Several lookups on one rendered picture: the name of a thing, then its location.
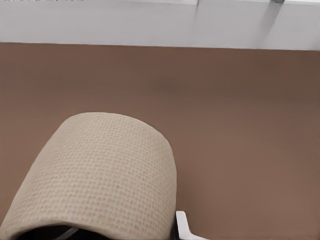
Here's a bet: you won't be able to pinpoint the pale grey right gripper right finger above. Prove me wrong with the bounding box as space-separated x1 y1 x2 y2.
175 211 210 240

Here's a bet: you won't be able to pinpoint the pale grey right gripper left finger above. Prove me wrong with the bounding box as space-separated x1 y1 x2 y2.
56 226 80 240

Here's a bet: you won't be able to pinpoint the beige woven slipper shoe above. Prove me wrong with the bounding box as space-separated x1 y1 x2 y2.
0 112 178 240

